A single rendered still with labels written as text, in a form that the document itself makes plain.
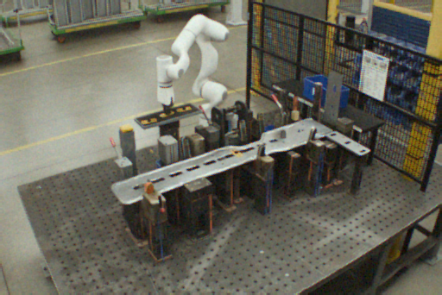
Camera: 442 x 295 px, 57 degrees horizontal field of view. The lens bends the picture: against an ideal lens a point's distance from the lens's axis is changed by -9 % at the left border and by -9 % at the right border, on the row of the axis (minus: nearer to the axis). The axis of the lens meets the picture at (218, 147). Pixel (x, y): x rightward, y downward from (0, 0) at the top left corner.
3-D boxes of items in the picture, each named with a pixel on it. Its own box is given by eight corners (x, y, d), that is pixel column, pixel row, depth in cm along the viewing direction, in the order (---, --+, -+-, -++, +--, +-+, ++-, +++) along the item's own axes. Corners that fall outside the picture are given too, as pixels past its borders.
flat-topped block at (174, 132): (168, 189, 266) (163, 122, 244) (161, 182, 272) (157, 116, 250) (182, 184, 271) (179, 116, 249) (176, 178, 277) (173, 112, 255)
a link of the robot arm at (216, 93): (205, 109, 299) (206, 77, 287) (229, 117, 291) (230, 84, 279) (195, 116, 290) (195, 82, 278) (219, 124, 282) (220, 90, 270)
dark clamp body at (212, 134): (210, 192, 264) (209, 134, 245) (198, 182, 274) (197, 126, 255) (225, 186, 269) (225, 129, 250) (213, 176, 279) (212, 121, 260)
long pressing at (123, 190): (125, 209, 201) (125, 206, 201) (108, 185, 218) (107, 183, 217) (335, 132, 268) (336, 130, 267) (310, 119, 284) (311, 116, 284)
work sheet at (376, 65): (383, 103, 270) (390, 58, 255) (356, 91, 286) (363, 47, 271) (385, 103, 271) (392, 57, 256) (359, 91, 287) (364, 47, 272)
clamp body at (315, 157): (311, 199, 257) (318, 147, 240) (298, 190, 266) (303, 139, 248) (322, 194, 261) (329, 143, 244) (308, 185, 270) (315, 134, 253)
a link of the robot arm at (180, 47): (208, 42, 243) (180, 84, 233) (186, 38, 251) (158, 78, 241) (203, 31, 236) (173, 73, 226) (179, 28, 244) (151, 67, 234)
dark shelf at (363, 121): (363, 134, 264) (363, 129, 262) (271, 86, 329) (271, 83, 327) (384, 125, 274) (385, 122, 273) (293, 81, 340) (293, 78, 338)
